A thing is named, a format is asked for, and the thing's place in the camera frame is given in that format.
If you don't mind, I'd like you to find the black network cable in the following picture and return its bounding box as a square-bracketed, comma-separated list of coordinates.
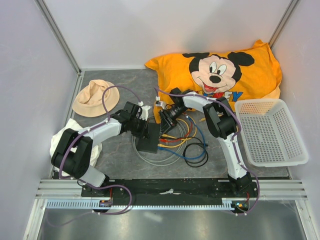
[183, 124, 210, 168]

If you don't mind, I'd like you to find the peach bucket hat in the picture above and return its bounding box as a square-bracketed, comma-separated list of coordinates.
[72, 79, 120, 118]

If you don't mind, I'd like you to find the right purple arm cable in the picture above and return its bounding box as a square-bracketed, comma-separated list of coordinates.
[154, 87, 261, 217]

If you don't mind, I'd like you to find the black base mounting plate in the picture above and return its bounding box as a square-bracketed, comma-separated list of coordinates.
[81, 178, 258, 205]

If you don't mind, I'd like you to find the grey network cable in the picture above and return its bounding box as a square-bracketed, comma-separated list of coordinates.
[131, 119, 191, 166]

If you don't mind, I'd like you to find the white plastic basket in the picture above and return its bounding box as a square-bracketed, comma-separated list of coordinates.
[235, 98, 309, 168]

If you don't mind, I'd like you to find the blue network cable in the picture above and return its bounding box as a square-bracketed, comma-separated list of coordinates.
[157, 116, 207, 161]

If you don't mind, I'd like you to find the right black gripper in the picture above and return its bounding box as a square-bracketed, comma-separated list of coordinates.
[158, 105, 189, 136]

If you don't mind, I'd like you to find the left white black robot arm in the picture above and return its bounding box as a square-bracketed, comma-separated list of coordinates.
[51, 101, 151, 197]

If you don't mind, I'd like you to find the black network switch box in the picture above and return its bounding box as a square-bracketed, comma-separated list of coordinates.
[136, 122, 161, 154]

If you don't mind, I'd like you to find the white crumpled cloth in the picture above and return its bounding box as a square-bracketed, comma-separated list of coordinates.
[49, 118, 103, 176]

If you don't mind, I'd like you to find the red network cable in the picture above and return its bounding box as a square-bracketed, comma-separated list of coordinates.
[163, 119, 194, 144]

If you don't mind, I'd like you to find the orange Mickey Mouse pillow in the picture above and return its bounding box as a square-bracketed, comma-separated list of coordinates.
[145, 40, 283, 108]

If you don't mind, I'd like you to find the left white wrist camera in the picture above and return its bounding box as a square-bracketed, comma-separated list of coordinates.
[138, 101, 151, 121]

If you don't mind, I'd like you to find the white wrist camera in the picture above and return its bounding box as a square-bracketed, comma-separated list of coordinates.
[138, 101, 151, 121]
[155, 96, 166, 109]

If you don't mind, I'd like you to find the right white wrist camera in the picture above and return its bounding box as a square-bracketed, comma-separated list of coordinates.
[155, 96, 166, 109]

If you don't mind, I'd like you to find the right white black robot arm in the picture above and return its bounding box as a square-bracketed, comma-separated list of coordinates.
[159, 88, 257, 197]

